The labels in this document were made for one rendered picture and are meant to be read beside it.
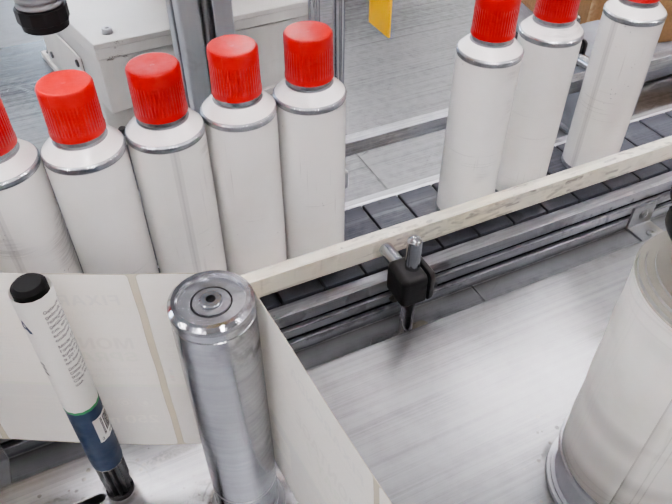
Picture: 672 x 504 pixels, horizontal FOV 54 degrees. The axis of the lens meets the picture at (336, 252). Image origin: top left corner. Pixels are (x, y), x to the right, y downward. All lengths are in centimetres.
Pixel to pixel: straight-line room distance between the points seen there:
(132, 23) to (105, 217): 41
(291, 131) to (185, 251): 11
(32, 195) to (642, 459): 38
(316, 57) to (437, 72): 52
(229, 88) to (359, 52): 58
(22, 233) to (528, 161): 42
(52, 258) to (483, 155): 34
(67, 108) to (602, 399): 33
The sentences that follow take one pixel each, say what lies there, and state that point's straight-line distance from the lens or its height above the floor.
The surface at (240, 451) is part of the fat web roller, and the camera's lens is 36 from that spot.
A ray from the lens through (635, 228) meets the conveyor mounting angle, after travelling 74.
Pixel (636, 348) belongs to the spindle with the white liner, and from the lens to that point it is 34.
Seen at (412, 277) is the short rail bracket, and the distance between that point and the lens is 51.
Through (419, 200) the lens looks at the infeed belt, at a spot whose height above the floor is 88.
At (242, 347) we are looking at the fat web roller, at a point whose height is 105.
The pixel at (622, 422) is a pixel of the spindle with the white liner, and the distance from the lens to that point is 37.
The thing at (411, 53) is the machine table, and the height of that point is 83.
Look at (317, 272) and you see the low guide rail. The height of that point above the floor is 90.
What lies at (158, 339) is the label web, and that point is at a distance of 35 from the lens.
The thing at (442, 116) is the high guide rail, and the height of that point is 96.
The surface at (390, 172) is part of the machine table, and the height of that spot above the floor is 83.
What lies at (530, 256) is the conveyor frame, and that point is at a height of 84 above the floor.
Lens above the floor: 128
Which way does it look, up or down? 43 degrees down
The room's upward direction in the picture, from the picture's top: straight up
